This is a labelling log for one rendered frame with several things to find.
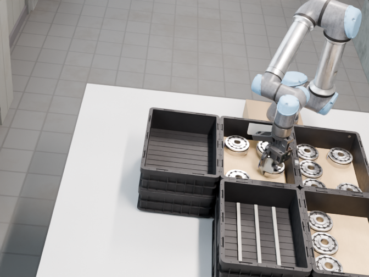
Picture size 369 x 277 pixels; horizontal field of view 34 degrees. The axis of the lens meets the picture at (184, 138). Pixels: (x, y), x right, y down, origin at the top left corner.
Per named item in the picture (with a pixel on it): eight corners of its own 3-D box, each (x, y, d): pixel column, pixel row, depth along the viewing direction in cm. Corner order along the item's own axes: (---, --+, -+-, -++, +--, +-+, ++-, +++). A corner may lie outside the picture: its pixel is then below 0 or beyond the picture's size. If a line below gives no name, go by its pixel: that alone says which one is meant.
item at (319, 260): (312, 253, 208) (313, 252, 207) (341, 258, 207) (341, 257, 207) (314, 276, 200) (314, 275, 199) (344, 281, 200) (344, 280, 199)
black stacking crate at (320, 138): (284, 145, 262) (290, 125, 255) (350, 153, 263) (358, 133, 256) (292, 209, 231) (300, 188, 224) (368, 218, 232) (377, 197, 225)
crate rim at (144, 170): (149, 111, 254) (149, 106, 252) (219, 119, 255) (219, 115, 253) (139, 173, 222) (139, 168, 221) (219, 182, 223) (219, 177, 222)
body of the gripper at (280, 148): (277, 167, 231) (284, 143, 223) (261, 155, 235) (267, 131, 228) (290, 159, 235) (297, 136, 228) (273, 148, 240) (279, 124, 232)
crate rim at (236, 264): (219, 182, 223) (220, 178, 222) (298, 192, 224) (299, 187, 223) (219, 266, 192) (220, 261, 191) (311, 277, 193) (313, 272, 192)
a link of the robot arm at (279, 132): (269, 121, 225) (283, 114, 230) (266, 131, 228) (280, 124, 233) (284, 132, 221) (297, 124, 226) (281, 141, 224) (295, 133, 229)
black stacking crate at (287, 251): (216, 201, 229) (220, 179, 222) (292, 210, 230) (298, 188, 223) (215, 284, 198) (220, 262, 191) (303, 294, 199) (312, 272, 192)
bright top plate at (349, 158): (325, 148, 256) (326, 147, 256) (348, 149, 257) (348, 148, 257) (331, 163, 248) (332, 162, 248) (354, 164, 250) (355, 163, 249)
